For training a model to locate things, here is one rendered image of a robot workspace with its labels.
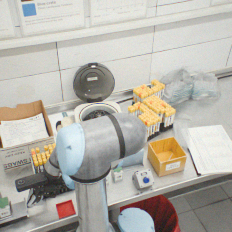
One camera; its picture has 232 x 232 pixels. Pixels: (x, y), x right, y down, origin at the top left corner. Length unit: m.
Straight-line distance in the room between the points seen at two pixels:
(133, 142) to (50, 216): 0.74
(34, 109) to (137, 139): 1.05
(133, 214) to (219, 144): 0.76
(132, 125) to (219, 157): 0.95
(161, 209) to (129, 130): 1.33
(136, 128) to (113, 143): 0.07
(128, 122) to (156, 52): 1.15
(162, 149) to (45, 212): 0.61
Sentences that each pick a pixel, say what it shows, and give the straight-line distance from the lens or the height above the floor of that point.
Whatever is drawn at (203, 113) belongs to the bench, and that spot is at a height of 0.88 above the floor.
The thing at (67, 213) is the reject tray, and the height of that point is 0.88.
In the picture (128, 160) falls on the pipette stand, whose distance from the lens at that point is 1.58.
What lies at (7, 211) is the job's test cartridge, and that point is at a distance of 1.44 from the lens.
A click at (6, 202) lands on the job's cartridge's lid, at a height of 0.98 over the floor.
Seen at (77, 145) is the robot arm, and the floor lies 1.54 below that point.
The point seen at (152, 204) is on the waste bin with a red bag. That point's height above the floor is 0.36.
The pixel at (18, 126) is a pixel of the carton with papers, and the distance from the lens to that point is 1.78.
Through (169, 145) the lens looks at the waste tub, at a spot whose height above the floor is 0.92.
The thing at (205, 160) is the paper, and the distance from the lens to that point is 1.69.
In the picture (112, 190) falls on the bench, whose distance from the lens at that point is 1.53.
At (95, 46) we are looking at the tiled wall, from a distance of 1.77.
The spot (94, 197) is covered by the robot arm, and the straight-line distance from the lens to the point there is 0.92.
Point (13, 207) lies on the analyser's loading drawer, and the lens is 1.49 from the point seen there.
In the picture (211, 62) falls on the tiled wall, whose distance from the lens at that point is 2.20.
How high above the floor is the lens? 2.10
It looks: 40 degrees down
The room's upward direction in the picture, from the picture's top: 1 degrees clockwise
